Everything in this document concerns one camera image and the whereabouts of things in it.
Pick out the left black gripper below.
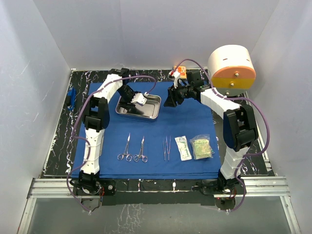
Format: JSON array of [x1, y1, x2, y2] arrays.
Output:
[[118, 86, 141, 112]]

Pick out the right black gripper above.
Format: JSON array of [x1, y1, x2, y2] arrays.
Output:
[[164, 82, 194, 107]]

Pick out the metal instrument tray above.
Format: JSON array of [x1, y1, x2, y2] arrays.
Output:
[[116, 95, 161, 121]]

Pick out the white packet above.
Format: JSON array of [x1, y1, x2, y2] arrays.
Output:
[[175, 136, 192, 161]]

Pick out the blue surgical drape cloth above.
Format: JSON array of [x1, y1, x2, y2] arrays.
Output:
[[99, 93, 221, 179]]

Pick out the steel forceps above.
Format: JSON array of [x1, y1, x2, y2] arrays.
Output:
[[166, 137, 171, 161]]

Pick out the green suture packet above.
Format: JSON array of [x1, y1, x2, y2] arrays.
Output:
[[190, 134, 214, 160]]

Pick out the steel ring-handle scissors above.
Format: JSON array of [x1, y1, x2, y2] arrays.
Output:
[[133, 137, 148, 163]]

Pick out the pink cylindrical tissue phantom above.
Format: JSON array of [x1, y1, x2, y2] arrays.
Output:
[[207, 45, 256, 97]]

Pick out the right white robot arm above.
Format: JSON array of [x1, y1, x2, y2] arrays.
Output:
[[164, 70, 258, 194]]

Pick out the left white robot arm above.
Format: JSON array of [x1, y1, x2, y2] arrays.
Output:
[[79, 68, 136, 177]]

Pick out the small orange circuit board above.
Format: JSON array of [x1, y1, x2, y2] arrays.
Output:
[[176, 66, 187, 79]]

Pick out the small blue plastic clip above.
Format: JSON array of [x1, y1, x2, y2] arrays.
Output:
[[65, 88, 76, 111]]

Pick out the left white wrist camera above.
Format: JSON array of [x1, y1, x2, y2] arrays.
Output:
[[131, 93, 147, 106]]

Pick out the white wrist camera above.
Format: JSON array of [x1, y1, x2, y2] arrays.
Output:
[[131, 93, 147, 106], [168, 71, 180, 88]]

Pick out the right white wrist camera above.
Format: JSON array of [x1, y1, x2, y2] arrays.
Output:
[[168, 71, 180, 88]]

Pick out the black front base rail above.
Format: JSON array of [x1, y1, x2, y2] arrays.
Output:
[[97, 177, 247, 207]]

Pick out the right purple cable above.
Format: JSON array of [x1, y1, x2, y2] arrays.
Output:
[[172, 58, 271, 213]]

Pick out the aluminium frame extrusion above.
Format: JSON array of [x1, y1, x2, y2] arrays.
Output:
[[18, 176, 301, 234]]

